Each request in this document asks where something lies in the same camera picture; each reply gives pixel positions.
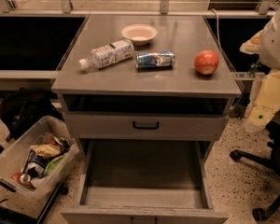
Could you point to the grey drawer cabinet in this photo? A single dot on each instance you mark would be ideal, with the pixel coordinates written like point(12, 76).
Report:
point(123, 89)

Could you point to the clear plastic water bottle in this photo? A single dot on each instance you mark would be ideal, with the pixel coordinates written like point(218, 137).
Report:
point(108, 54)

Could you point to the open middle drawer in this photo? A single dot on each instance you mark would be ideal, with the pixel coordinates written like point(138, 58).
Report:
point(143, 182)

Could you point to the yellow chip bag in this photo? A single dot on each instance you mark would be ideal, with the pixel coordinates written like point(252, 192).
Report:
point(46, 150)

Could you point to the closed upper drawer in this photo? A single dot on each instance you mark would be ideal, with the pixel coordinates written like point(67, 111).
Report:
point(127, 126)

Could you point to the clear plastic bin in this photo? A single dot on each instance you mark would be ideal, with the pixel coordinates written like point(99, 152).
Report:
point(19, 158)

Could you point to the red apple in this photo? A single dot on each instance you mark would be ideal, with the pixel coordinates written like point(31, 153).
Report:
point(206, 62)

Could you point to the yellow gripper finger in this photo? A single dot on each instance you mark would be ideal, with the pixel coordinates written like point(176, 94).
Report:
point(264, 102)

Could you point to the white paper bowl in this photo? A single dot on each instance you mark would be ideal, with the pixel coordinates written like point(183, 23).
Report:
point(139, 34)

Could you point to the black backpack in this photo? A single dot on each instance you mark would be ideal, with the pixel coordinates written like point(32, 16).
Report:
point(20, 110)

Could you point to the red soda can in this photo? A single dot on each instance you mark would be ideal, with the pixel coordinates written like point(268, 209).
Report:
point(22, 178)

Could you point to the blue silver redbull can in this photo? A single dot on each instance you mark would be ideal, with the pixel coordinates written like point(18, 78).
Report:
point(155, 60)

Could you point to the black office chair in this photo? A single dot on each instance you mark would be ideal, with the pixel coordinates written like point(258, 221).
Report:
point(260, 214)

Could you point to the green snack bag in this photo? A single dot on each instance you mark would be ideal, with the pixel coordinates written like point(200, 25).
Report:
point(52, 164)

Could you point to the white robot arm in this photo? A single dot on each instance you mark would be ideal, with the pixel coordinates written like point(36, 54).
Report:
point(266, 43)

